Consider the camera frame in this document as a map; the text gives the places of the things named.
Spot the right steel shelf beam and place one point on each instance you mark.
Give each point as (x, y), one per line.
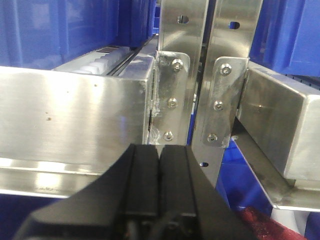
(278, 133)

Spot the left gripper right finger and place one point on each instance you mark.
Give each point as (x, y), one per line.
(190, 208)

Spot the blue crate upper right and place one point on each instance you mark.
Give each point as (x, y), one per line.
(287, 37)

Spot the left steel shelf upright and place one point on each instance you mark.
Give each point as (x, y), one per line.
(180, 38)

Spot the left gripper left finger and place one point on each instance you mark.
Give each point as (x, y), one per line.
(121, 204)

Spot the steel shelf beam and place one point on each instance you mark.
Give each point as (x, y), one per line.
(278, 133)
(59, 131)

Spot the blue crate lower right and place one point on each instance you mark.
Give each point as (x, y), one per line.
(238, 186)

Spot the blue crate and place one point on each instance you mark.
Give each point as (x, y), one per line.
(287, 37)
(44, 34)
(238, 186)

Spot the steel shelf upright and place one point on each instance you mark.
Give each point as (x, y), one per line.
(228, 38)
(180, 38)

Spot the left steel shelf beam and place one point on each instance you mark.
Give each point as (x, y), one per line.
(59, 131)

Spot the blue crate upper left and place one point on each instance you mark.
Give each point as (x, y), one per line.
(44, 34)

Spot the right steel shelf upright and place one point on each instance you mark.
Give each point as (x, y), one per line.
(228, 38)

